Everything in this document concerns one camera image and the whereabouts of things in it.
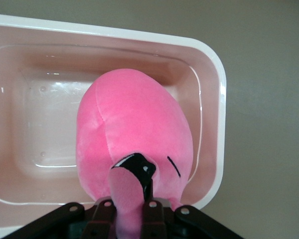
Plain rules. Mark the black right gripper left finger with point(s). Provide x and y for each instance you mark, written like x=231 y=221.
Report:
x=99 y=219

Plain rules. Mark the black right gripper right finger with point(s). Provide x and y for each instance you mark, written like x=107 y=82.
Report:
x=154 y=221

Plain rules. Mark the pink plush toy with eyes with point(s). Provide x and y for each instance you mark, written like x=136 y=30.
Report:
x=139 y=119

